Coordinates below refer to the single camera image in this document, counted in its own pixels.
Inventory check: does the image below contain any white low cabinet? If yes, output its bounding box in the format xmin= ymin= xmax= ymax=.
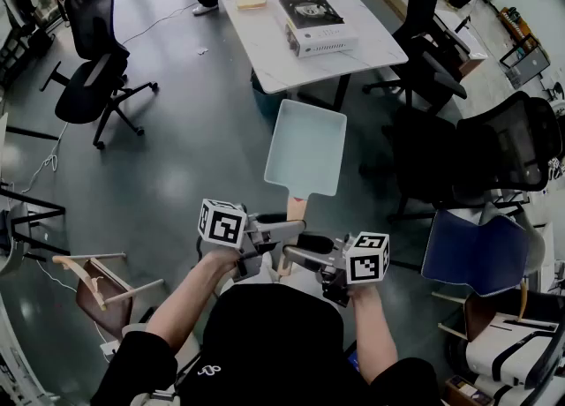
xmin=434 ymin=9 xmax=489 ymax=77

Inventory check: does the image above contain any pale blue rectangular pan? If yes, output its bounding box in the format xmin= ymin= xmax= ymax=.
xmin=263 ymin=98 xmax=349 ymax=280

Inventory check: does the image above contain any black mesh office chair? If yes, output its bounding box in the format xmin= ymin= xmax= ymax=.
xmin=359 ymin=91 xmax=564 ymax=224

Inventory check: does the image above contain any person's right forearm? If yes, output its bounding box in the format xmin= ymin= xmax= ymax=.
xmin=346 ymin=282 xmax=398 ymax=386

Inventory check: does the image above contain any black high-back office chair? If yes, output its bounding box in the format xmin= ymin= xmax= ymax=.
xmin=362 ymin=0 xmax=471 ymax=109

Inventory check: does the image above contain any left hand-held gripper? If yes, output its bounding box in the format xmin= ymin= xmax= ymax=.
xmin=197 ymin=199 xmax=306 ymax=282

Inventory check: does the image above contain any long white floor cable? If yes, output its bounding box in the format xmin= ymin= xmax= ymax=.
xmin=121 ymin=2 xmax=198 ymax=46

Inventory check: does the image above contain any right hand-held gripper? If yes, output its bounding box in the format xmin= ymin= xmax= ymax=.
xmin=282 ymin=230 xmax=391 ymax=308

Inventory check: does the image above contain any black frame cart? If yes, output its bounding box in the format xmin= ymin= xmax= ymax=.
xmin=499 ymin=33 xmax=552 ymax=90

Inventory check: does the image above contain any wooden chair with brown seat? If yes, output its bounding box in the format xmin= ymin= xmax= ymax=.
xmin=51 ymin=252 xmax=165 ymax=342

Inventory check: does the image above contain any person's left forearm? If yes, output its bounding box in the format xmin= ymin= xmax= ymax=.
xmin=145 ymin=247 xmax=242 ymax=355

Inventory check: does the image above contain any black padded office chair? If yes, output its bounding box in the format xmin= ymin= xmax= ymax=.
xmin=40 ymin=0 xmax=159 ymax=151

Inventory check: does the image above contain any dark teal bin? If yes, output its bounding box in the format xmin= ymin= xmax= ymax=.
xmin=250 ymin=69 xmax=284 ymax=119

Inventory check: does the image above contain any tangled white cable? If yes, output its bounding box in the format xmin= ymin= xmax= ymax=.
xmin=21 ymin=121 xmax=70 ymax=193

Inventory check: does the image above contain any black metal frame stand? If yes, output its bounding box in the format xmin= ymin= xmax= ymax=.
xmin=0 ymin=183 xmax=72 ymax=264

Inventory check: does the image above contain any orange wooden shelf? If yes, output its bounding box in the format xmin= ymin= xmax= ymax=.
xmin=498 ymin=6 xmax=538 ymax=46

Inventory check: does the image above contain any white case with black stripes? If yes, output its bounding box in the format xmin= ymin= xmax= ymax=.
xmin=465 ymin=313 xmax=565 ymax=406

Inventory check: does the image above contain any blue fabric chair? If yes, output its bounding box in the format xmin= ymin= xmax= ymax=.
xmin=421 ymin=208 xmax=531 ymax=297

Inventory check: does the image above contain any person's black shirt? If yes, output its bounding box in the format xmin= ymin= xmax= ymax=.
xmin=90 ymin=282 xmax=442 ymax=406

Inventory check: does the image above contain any white portable gas stove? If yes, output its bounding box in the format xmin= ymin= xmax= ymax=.
xmin=277 ymin=0 xmax=359 ymax=59

